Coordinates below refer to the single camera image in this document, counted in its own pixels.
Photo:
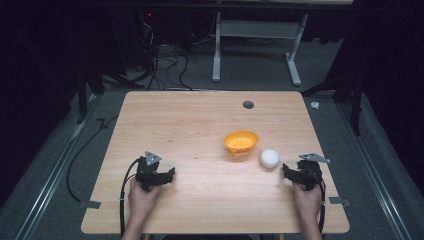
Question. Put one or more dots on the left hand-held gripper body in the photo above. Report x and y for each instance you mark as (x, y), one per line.
(147, 171)

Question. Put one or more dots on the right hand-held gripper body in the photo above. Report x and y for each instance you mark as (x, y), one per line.
(310, 171)

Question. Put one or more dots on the white ball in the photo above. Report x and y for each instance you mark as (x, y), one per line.
(269, 158)

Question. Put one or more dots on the orange plastic bowl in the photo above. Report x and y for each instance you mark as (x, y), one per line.
(240, 141)

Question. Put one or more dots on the person's right hand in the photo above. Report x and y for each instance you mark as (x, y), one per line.
(307, 201)

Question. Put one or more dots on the person's left hand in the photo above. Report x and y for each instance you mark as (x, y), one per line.
(142, 200)

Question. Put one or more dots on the grey tape strip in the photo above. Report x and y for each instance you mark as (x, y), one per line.
(340, 201)
(90, 204)

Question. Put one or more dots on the white crumpled paper scrap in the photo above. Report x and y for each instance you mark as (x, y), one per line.
(315, 105)

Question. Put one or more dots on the black stand legs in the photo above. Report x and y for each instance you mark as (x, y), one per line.
(346, 93)
(90, 83)

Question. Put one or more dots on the dark computer tower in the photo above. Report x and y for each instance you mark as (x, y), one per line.
(146, 36)

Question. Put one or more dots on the metal floor rail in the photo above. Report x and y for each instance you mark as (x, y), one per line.
(56, 166)
(373, 170)

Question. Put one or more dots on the white metal desk frame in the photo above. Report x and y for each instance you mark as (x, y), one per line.
(256, 28)

